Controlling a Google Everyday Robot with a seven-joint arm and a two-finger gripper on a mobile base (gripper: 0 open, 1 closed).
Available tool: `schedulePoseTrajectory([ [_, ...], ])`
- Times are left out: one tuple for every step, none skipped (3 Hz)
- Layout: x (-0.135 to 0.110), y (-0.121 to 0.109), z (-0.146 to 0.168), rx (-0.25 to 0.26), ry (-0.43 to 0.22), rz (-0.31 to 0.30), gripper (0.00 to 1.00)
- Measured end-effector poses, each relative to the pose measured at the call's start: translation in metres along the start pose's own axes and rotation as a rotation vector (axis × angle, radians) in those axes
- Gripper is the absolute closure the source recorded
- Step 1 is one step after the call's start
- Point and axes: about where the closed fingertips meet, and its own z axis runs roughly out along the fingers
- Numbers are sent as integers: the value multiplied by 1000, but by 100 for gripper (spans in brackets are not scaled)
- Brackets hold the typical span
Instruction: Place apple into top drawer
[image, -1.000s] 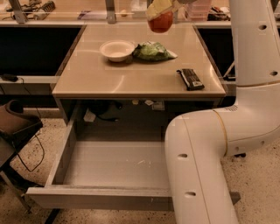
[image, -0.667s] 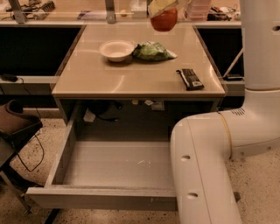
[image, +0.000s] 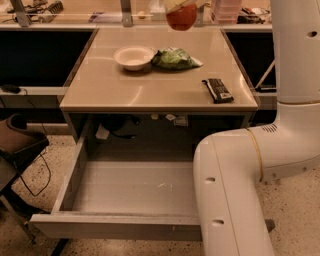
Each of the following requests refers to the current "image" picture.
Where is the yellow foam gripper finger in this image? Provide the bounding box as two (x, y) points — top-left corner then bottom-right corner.
(164, 0), (209, 14)

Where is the red apple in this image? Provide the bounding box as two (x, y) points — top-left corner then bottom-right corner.
(166, 3), (197, 31)

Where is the white bowl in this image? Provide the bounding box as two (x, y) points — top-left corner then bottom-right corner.
(114, 46), (154, 71)

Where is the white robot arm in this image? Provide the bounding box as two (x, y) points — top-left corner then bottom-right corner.
(193, 0), (320, 256)

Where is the open grey drawer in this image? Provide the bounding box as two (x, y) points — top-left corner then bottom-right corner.
(29, 131), (276, 243)

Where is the green chip bag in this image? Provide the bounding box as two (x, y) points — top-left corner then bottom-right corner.
(151, 47), (203, 70)

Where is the pink plastic storage box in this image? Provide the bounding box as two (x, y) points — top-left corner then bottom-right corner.
(211, 0), (242, 24)

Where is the beige top cabinet table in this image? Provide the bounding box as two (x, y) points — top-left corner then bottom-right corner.
(60, 26), (258, 139)

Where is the black snack bar wrapper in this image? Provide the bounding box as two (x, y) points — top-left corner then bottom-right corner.
(203, 78), (234, 104)

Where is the white stick with black tip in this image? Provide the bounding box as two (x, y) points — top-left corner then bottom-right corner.
(254, 59), (275, 89)

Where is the black device on left shelf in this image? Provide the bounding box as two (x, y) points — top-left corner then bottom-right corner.
(0, 84), (21, 94)

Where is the black brown office chair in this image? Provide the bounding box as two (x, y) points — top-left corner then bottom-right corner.
(0, 114), (49, 243)

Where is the black cable under chair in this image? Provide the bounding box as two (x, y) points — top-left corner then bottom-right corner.
(18, 96), (52, 198)

